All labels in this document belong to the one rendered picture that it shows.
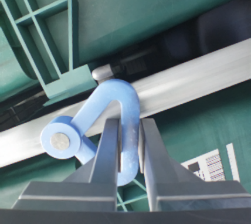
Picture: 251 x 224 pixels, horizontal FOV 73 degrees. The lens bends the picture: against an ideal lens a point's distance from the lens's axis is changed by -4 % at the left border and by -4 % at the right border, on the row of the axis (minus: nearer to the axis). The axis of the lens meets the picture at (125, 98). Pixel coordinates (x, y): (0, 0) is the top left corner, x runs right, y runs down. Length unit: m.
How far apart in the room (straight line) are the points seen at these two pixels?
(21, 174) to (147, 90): 0.21
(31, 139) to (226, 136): 0.21
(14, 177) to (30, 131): 0.12
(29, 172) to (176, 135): 0.20
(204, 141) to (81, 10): 0.19
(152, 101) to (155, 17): 0.08
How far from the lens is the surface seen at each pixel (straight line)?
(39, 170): 0.27
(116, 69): 2.09
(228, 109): 0.23
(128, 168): 0.16
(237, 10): 0.32
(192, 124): 0.22
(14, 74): 0.22
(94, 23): 0.18
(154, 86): 0.15
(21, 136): 0.19
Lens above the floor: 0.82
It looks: 5 degrees up
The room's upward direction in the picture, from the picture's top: 110 degrees counter-clockwise
